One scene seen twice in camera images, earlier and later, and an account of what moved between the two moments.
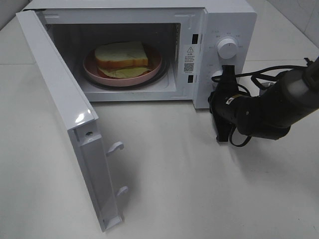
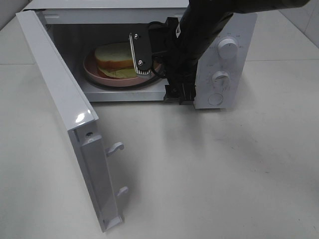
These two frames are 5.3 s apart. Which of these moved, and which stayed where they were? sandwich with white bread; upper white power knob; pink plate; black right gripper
Moved: black right gripper
Stayed: upper white power knob; sandwich with white bread; pink plate
